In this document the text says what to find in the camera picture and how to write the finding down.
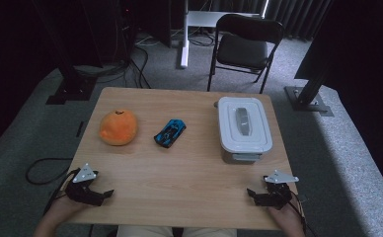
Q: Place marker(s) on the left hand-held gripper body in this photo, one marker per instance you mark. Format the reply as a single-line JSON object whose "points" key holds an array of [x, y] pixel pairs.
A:
{"points": [[81, 192]]}

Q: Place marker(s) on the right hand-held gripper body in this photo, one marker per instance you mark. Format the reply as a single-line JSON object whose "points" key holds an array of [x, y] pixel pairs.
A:
{"points": [[278, 194]]}

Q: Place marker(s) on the clear plastic storage box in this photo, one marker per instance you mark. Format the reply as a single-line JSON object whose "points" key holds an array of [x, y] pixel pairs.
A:
{"points": [[245, 158]]}

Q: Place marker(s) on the orange plush toy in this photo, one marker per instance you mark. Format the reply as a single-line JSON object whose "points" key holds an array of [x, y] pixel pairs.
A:
{"points": [[118, 128]]}

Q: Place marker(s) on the blue toy car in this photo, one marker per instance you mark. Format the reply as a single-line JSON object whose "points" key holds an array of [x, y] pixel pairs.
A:
{"points": [[169, 132]]}

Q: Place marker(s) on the person's left hand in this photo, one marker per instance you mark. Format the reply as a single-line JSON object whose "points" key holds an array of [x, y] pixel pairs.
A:
{"points": [[66, 209]]}

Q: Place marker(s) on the person's right hand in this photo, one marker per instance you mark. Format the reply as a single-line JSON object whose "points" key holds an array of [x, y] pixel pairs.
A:
{"points": [[285, 215]]}

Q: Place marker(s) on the black strip on carpet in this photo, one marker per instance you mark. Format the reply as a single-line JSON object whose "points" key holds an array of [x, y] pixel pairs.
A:
{"points": [[80, 129]]}

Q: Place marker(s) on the grey round table grommet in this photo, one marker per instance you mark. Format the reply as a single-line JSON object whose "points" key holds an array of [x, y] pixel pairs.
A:
{"points": [[216, 104]]}

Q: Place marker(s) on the black metal stand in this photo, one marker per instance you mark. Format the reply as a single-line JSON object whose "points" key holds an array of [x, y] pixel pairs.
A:
{"points": [[71, 89], [306, 97]]}

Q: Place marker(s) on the black folding chair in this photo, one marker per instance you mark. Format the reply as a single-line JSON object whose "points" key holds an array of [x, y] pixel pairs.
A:
{"points": [[242, 51]]}

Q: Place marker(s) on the dark equipment cabinet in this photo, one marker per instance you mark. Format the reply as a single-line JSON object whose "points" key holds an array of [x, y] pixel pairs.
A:
{"points": [[156, 26]]}

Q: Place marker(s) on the grey curtain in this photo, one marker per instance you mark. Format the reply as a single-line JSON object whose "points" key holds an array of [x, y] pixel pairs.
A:
{"points": [[294, 19]]}

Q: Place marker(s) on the white desk frame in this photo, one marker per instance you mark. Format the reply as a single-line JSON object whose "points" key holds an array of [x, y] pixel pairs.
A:
{"points": [[184, 49]]}

